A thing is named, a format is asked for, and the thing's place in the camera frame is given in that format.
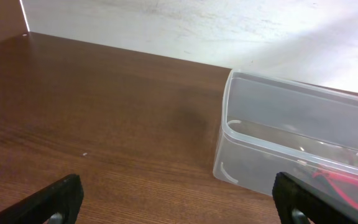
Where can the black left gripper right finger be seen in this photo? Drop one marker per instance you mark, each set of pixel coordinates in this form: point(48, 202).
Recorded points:
point(299, 202)

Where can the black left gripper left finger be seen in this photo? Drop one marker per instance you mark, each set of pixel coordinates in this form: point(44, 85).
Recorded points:
point(59, 202)

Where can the red handled cutting pliers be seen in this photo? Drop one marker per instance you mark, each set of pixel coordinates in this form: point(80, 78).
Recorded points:
point(339, 186)

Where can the clear plastic container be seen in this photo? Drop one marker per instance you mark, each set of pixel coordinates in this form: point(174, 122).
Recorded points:
point(271, 125)

